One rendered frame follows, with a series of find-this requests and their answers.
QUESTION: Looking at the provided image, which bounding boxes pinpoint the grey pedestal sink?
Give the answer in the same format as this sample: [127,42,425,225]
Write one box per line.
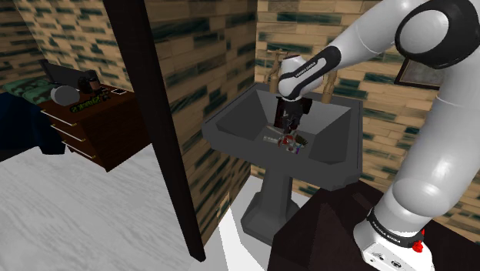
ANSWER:
[201,81,365,247]

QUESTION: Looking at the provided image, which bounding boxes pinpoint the dark robot stand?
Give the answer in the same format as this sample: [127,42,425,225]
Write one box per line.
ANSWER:
[266,179,480,271]

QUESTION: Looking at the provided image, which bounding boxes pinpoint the black open laptop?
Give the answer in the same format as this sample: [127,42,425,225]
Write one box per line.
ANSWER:
[38,59,99,85]

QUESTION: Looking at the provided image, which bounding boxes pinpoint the dark framed wall picture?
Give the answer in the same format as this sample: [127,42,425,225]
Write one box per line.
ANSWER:
[393,58,445,91]

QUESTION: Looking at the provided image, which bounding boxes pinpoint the grey round dome object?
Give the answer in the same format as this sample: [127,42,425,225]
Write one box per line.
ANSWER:
[50,85,82,107]

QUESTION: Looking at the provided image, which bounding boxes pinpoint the dark wooden nightstand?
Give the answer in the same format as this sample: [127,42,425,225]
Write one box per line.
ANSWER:
[38,83,152,172]

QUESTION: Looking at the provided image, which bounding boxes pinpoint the brass tap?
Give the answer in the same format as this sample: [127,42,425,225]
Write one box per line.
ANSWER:
[263,49,286,84]
[321,71,338,105]

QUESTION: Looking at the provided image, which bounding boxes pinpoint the green patterned flat box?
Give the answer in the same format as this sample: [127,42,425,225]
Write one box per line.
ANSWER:
[69,98,104,114]

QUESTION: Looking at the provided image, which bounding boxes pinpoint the dark wooden door frame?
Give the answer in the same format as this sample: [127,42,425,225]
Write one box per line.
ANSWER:
[102,0,207,263]

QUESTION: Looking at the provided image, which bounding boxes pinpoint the red and white small object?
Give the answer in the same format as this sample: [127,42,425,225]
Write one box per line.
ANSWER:
[278,134,298,152]

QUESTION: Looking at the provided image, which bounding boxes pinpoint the bed with dark blanket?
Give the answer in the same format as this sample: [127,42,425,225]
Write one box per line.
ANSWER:
[0,75,67,162]

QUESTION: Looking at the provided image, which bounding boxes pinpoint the dark cylindrical cup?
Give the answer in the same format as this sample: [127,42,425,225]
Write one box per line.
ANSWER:
[78,72,102,95]

